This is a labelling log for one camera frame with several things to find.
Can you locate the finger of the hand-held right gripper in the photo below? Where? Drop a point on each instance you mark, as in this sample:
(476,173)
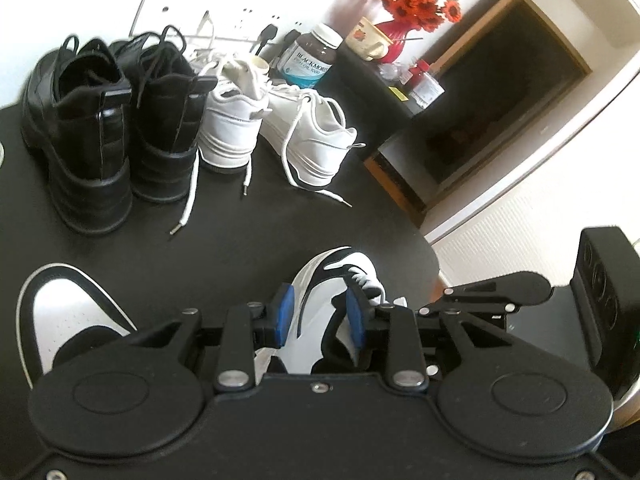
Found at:
(500,292)

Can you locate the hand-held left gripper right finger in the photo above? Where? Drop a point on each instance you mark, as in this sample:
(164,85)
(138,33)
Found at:
(356,320)

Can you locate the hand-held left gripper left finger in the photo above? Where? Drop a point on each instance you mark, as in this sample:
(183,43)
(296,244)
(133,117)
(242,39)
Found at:
(282,315)

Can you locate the white shoelace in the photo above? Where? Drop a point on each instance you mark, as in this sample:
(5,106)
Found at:
(367,285)

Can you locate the chunky black white sneaker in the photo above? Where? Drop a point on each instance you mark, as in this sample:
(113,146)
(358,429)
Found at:
(320,305)

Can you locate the flat-soled black white sneaker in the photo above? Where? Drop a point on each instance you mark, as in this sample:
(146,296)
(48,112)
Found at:
(65,310)

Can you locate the clear white-label jar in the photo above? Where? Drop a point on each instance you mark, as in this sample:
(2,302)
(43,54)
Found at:
(429,94)

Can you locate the yellow sticky note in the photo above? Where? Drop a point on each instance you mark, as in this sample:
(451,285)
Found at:
(398,94)

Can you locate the black leather shoe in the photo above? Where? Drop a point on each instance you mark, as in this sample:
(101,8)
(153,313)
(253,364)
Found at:
(75,160)
(160,125)

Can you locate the black side cabinet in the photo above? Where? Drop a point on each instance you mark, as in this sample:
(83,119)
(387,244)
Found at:
(360,80)

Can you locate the small clear plastic piece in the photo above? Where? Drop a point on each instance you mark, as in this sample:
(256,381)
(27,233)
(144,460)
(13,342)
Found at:
(388,70)

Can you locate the cream round jar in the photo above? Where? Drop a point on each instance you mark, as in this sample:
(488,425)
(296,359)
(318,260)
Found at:
(260,64)

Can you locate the brown supplement bottle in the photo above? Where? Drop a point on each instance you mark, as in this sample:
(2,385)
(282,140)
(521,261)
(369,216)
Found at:
(307,60)

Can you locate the red vase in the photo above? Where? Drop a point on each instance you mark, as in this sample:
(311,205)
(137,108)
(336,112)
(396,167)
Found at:
(397,40)

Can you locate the cream flower-print mug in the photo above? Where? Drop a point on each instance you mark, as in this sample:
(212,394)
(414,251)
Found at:
(367,40)

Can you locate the black power plug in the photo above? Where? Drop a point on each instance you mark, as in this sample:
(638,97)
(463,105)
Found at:
(266,35)

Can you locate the wooden door frame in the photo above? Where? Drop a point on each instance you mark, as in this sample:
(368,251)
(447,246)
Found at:
(500,10)

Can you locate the white wall socket panel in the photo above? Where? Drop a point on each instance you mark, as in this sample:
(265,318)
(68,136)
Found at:
(225,20)

